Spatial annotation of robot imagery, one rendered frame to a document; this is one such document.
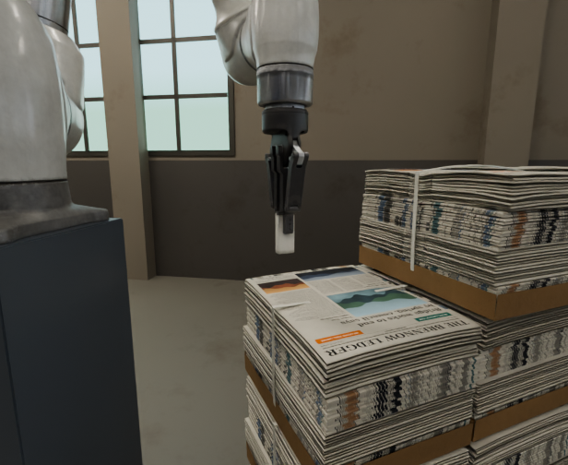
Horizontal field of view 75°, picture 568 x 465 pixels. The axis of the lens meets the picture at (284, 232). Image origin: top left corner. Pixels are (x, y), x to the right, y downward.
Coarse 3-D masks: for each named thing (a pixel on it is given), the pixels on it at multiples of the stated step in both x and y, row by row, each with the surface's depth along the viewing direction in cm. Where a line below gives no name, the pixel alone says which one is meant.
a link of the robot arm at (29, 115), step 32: (0, 0) 38; (0, 32) 37; (32, 32) 40; (0, 64) 37; (32, 64) 40; (0, 96) 37; (32, 96) 40; (64, 96) 48; (0, 128) 38; (32, 128) 40; (64, 128) 45; (0, 160) 38; (32, 160) 41; (64, 160) 46
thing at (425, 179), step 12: (420, 180) 71; (408, 192) 74; (420, 192) 71; (408, 204) 74; (420, 204) 72; (408, 216) 75; (420, 216) 71; (408, 228) 75; (420, 228) 71; (408, 240) 74; (420, 240) 71; (408, 252) 74; (420, 252) 71; (420, 264) 72
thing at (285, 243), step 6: (282, 216) 62; (282, 222) 62; (282, 228) 62; (282, 234) 62; (288, 234) 63; (282, 240) 63; (288, 240) 63; (282, 246) 63; (288, 246) 63; (282, 252) 63; (288, 252) 63
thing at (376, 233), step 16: (368, 176) 86; (384, 176) 81; (400, 176) 76; (368, 192) 87; (384, 192) 81; (400, 192) 76; (368, 208) 87; (384, 208) 81; (400, 208) 76; (368, 224) 86; (384, 224) 81; (400, 224) 76; (368, 240) 87; (384, 240) 81; (400, 240) 76; (400, 256) 77
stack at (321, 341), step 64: (256, 320) 76; (320, 320) 60; (384, 320) 60; (448, 320) 60; (512, 320) 62; (320, 384) 50; (384, 384) 53; (448, 384) 58; (512, 384) 65; (256, 448) 81; (320, 448) 52; (384, 448) 55; (512, 448) 68
